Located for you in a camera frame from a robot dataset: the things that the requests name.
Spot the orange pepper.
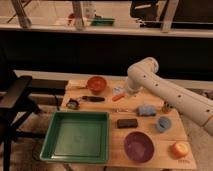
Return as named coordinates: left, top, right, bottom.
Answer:
left=112, top=93, right=125, bottom=102

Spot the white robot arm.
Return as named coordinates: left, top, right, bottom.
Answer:
left=125, top=57, right=213, bottom=137

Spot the green plastic tray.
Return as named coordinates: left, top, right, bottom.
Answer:
left=40, top=111, right=109, bottom=164

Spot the red bowl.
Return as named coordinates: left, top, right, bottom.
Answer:
left=86, top=76, right=107, bottom=94

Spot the light blue crumpled cloth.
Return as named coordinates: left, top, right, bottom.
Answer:
left=113, top=86, right=124, bottom=95

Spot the metal utensil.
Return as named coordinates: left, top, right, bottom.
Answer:
left=112, top=108, right=129, bottom=113

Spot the small dark round object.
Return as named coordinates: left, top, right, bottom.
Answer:
left=66, top=99, right=80, bottom=110

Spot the black rectangular block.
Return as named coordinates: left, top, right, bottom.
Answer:
left=117, top=119, right=138, bottom=128

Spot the blue sponge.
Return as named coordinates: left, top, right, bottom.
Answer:
left=138, top=105, right=156, bottom=116

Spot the small brown bottle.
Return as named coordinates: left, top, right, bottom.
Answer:
left=162, top=102, right=173, bottom=114

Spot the blue cup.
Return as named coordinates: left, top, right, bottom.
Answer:
left=156, top=117, right=172, bottom=133

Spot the purple bowl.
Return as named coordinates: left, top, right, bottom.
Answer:
left=124, top=131, right=154, bottom=163

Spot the orange yellow fruit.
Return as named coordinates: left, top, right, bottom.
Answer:
left=171, top=142, right=189, bottom=158

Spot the black handled tool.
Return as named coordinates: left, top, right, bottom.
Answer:
left=82, top=96, right=105, bottom=102

